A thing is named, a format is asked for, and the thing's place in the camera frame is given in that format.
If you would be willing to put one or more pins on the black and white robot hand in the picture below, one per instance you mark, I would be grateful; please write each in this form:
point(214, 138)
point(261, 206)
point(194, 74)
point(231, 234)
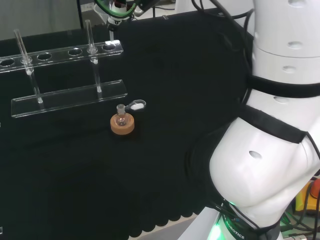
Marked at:
point(115, 18)

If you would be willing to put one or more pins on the translucent plastic funnel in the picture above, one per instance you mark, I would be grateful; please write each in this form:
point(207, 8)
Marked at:
point(111, 38)

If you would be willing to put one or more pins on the glass weighing funnel with powder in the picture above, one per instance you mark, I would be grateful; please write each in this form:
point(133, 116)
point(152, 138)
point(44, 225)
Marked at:
point(137, 105)

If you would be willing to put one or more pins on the clear acrylic funnel stand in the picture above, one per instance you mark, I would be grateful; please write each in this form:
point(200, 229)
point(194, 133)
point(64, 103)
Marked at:
point(70, 98)

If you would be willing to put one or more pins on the clear round-bottom glass flask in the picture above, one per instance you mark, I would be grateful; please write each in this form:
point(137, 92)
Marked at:
point(121, 119)

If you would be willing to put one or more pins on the pale board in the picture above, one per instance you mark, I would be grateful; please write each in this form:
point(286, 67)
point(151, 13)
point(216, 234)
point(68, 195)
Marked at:
point(37, 17)

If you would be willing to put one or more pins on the black bench cloth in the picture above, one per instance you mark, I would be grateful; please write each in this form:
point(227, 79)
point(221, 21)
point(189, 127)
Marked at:
point(162, 100)

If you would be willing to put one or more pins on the yellow stop button box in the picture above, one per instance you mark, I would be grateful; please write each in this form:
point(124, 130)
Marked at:
point(315, 193)

